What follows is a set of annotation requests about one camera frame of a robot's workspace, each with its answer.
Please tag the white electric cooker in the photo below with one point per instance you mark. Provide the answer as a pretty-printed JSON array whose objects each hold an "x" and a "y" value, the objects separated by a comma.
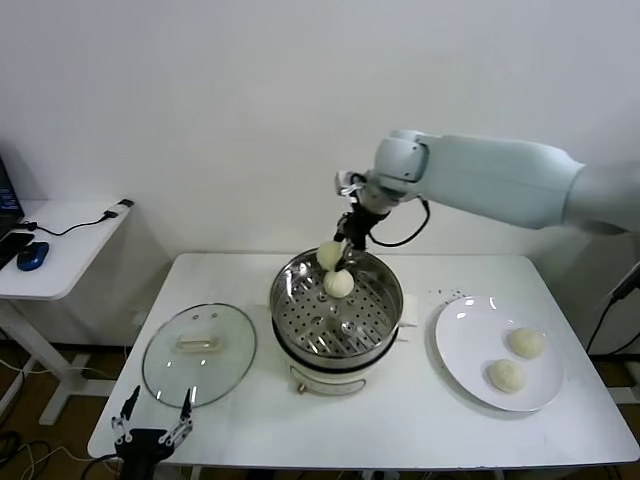
[{"x": 330, "y": 375}]

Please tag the blue computer mouse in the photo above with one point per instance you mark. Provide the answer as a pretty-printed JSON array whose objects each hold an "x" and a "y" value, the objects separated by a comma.
[{"x": 32, "y": 256}]

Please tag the white side desk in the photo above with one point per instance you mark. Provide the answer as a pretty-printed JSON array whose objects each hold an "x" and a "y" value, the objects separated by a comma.
[{"x": 65, "y": 260}]

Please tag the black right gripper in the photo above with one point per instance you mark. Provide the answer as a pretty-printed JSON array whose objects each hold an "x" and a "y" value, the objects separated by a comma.
[{"x": 361, "y": 225}]

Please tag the stainless steel steamer basket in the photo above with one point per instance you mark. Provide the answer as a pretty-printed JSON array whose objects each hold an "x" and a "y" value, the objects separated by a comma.
[{"x": 335, "y": 320}]

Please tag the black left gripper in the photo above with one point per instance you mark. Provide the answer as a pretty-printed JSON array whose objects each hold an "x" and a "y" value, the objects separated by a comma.
[{"x": 142, "y": 450}]

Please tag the black laptop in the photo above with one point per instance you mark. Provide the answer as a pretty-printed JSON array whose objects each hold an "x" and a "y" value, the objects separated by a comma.
[{"x": 9, "y": 200}]

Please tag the white steamed baozi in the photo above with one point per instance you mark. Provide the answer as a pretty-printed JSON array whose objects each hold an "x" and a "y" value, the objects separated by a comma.
[
  {"x": 327, "y": 255},
  {"x": 339, "y": 286},
  {"x": 506, "y": 376},
  {"x": 526, "y": 343}
]

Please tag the white oval plate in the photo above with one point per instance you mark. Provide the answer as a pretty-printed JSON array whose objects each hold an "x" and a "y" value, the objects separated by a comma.
[{"x": 470, "y": 350}]

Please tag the light blue right robot arm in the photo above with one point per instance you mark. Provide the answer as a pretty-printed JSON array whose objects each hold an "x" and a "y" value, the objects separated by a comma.
[{"x": 500, "y": 170}]

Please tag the glass pot lid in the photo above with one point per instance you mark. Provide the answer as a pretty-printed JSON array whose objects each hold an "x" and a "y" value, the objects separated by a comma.
[{"x": 200, "y": 370}]

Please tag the light grey side furniture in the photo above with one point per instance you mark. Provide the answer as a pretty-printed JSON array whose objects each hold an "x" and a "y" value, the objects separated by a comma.
[{"x": 605, "y": 260}]

